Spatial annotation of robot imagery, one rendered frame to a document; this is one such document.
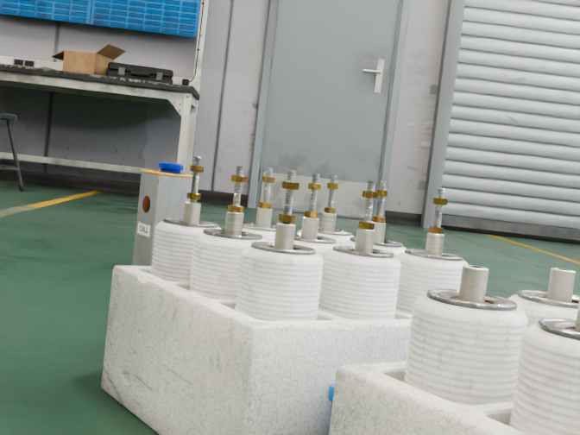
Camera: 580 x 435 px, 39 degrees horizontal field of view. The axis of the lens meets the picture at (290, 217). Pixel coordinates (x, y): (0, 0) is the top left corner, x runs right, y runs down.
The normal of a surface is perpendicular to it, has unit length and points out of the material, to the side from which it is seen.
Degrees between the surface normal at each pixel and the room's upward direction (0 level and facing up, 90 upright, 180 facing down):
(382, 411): 90
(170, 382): 90
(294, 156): 90
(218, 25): 90
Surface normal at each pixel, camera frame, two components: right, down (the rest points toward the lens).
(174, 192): 0.55, 0.11
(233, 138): 0.05, 0.07
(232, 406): -0.83, -0.06
